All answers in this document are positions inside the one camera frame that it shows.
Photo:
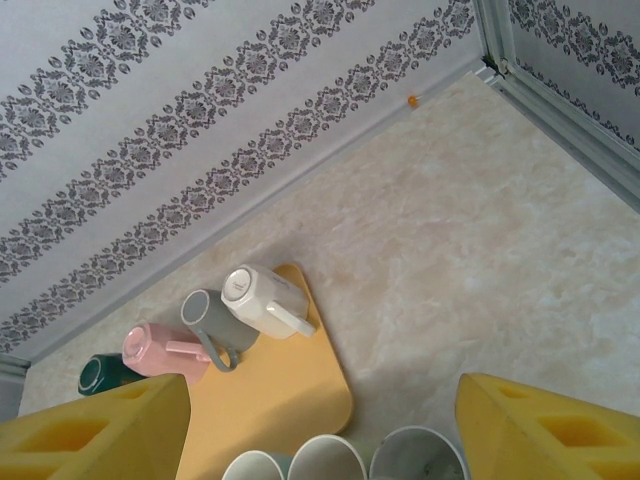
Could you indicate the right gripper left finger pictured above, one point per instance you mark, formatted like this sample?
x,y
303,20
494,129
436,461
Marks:
x,y
150,425

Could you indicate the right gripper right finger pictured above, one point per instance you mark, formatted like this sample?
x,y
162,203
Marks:
x,y
495,435

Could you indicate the dark green faceted mug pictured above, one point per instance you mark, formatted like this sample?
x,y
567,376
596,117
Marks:
x,y
100,372

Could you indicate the teal mug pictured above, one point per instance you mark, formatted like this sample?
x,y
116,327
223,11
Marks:
x,y
420,455

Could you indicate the light blue mug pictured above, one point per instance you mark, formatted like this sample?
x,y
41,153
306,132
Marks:
x,y
250,470

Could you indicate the white faceted mug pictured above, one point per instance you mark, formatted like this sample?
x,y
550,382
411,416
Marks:
x,y
260,305

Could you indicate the light green mug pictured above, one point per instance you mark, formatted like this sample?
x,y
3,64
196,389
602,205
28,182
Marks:
x,y
325,462

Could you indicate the pink faceted mug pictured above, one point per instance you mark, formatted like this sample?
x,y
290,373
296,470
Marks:
x,y
150,355

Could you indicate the grey mug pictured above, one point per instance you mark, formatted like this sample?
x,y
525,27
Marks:
x,y
220,325

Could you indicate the yellow plastic tray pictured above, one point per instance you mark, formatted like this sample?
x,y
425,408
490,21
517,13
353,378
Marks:
x,y
280,390

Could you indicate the small orange dot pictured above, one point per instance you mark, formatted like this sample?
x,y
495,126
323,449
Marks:
x,y
412,100

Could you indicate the grey back rail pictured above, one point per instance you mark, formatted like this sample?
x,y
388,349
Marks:
x,y
250,215

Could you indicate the aluminium side rail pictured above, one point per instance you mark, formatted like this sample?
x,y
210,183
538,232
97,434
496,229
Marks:
x,y
565,125

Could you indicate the aluminium frame post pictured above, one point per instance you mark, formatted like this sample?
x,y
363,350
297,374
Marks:
x,y
492,30

